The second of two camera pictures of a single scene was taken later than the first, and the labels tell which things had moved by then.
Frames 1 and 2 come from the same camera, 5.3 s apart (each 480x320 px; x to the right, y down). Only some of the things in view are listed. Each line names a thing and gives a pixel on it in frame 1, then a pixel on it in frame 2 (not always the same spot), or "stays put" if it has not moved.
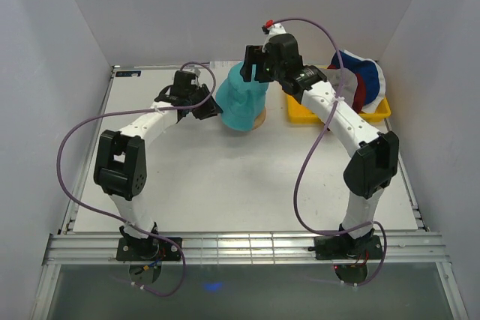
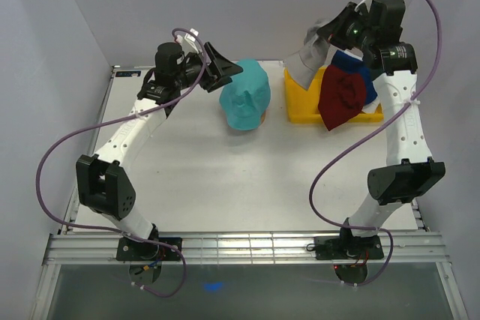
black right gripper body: (274, 72) to (359, 34)
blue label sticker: (127, 73) stays put
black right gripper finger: (253, 55) to (338, 28)
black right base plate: (346, 247) stays put
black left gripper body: (199, 93) to (191, 73)
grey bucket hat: (349, 85) to (302, 65)
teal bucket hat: (239, 100) stays put
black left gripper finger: (209, 109) to (222, 69)
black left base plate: (148, 249) stays put
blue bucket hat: (367, 70) stays put
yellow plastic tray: (297, 113) stays put
